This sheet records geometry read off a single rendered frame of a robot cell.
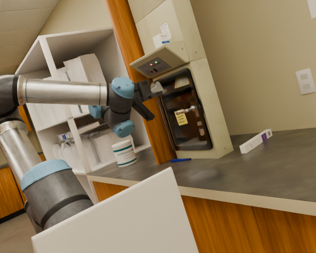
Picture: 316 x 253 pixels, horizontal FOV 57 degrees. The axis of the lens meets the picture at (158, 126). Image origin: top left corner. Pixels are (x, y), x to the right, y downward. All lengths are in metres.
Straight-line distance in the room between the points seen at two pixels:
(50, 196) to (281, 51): 1.27
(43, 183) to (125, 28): 1.16
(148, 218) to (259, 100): 1.25
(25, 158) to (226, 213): 0.69
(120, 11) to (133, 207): 1.31
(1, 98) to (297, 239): 0.95
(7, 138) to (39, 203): 0.36
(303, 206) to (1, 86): 0.90
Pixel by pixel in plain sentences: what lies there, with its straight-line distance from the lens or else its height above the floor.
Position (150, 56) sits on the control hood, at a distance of 1.40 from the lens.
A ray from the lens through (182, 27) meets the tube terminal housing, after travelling 1.39.
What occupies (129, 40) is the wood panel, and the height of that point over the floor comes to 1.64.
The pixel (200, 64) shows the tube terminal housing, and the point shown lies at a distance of 1.40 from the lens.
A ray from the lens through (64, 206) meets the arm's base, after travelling 0.64.
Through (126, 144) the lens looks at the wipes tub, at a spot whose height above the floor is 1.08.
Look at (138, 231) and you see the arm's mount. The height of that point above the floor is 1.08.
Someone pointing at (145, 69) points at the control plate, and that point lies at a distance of 1.51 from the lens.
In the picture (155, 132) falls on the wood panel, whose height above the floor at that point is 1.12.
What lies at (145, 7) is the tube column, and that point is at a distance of 1.57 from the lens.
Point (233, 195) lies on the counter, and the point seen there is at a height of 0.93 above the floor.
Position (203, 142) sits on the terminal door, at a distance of 1.41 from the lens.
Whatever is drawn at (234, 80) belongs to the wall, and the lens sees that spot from 1.76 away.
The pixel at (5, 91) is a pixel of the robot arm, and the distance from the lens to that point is 0.97.
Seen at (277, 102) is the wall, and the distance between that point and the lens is 1.65.
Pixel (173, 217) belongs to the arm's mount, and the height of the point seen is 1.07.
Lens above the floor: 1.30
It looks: 5 degrees down
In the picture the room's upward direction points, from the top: 18 degrees counter-clockwise
